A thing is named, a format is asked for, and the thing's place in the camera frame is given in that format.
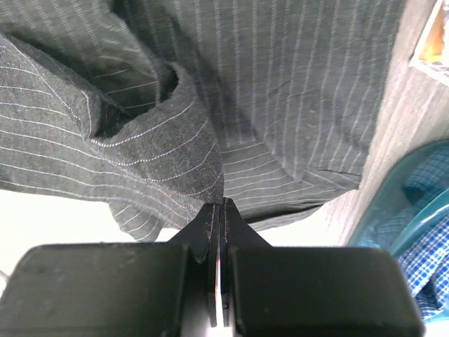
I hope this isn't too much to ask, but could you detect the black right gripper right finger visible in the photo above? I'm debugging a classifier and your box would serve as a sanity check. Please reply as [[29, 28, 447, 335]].
[[220, 198, 424, 336]]

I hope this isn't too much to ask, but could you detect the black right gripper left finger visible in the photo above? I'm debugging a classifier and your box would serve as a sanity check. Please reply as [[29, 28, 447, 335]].
[[1, 204, 220, 336]]

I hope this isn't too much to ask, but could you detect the black pinstripe long sleeve shirt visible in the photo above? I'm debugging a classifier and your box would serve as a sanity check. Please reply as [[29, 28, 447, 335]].
[[1, 1, 404, 242]]

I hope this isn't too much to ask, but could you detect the blue checked long sleeve shirt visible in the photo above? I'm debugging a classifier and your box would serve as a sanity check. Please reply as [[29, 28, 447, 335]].
[[361, 143, 449, 324]]

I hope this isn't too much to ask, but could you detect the stack of books and papers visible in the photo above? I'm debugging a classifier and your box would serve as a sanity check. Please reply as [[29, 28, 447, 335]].
[[409, 0, 448, 86]]

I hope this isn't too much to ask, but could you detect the teal plastic basin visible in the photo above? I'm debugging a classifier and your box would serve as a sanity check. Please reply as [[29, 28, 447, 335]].
[[348, 140, 448, 258]]

